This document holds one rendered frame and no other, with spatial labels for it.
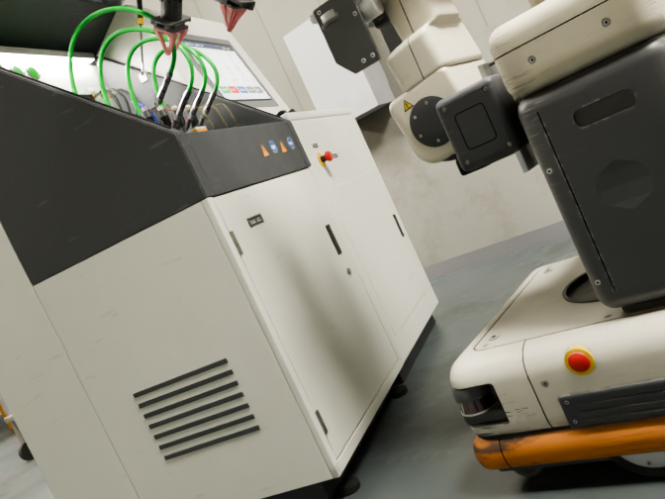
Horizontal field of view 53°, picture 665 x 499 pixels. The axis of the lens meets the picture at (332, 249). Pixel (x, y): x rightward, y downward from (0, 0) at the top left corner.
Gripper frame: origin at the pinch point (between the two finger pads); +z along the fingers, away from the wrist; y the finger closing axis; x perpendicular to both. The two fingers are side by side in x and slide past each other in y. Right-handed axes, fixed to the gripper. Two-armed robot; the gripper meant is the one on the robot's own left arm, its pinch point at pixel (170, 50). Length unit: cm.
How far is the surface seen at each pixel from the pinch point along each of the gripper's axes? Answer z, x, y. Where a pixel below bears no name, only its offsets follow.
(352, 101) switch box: 69, 2, -165
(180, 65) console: 19.2, -18.9, -34.0
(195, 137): 5.1, 27.8, 30.8
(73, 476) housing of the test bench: 98, 17, 68
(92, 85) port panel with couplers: 26.3, -39.4, -13.9
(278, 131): 21.0, 28.2, -15.4
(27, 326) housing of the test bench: 61, -5, 57
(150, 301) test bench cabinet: 41, 29, 50
